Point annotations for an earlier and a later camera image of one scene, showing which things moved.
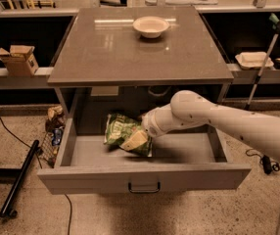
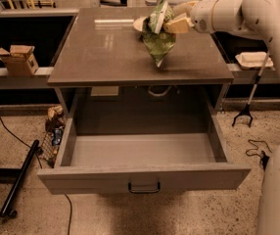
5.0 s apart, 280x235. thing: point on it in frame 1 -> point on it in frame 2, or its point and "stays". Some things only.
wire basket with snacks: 54,126 stays
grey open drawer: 184,161 stays
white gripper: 151,125 -> 201,17
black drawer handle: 146,190 stays
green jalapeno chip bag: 118,129 -> 157,41
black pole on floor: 18,181 stays
